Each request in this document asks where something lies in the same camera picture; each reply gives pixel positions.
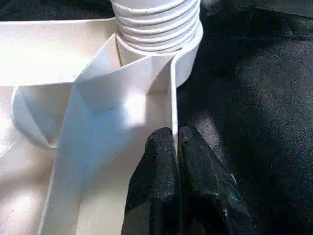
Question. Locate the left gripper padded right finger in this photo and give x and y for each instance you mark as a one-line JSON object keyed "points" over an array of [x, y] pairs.
{"points": [[210, 196]]}

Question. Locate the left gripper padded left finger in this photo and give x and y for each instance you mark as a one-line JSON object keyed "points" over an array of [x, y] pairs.
{"points": [[154, 191]]}

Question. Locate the white plastic table top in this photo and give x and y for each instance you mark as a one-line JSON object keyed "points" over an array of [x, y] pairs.
{"points": [[63, 122]]}

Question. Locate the white plastic table leg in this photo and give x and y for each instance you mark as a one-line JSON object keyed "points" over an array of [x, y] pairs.
{"points": [[156, 22]]}

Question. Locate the black plastic mat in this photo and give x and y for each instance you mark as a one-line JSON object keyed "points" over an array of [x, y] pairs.
{"points": [[259, 122]]}

